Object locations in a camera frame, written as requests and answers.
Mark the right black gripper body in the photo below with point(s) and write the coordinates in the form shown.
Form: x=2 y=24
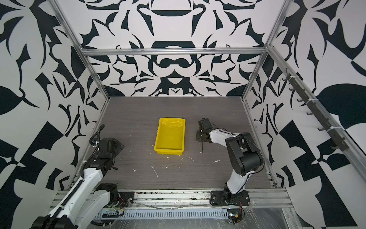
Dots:
x=200 y=136

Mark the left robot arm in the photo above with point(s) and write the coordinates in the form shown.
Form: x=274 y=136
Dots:
x=88 y=196

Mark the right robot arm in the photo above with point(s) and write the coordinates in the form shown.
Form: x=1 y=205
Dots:
x=245 y=157

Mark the yellow plastic bin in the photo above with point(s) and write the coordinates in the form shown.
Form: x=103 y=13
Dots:
x=170 y=139

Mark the small green circuit board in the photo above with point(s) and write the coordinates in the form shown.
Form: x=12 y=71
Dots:
x=235 y=215

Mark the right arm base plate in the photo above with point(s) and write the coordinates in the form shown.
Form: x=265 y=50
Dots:
x=225 y=198

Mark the white slotted cable duct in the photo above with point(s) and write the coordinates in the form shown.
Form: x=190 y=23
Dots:
x=165 y=214

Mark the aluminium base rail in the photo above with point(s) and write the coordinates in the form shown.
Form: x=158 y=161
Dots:
x=200 y=198

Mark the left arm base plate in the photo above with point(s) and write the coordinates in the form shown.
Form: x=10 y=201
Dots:
x=123 y=199

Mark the black wall hook rack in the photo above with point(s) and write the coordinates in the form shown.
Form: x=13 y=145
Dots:
x=308 y=99

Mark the aluminium cage frame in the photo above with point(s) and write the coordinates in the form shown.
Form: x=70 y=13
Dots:
x=355 y=154

